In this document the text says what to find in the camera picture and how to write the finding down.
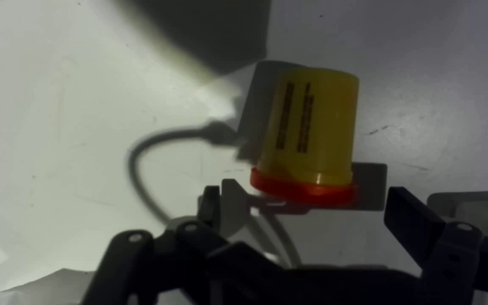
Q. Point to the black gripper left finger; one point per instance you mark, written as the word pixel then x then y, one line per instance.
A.
pixel 190 258

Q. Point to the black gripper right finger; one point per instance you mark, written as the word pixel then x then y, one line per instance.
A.
pixel 453 257

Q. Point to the large white plastic bottle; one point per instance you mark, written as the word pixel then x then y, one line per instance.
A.
pixel 463 206

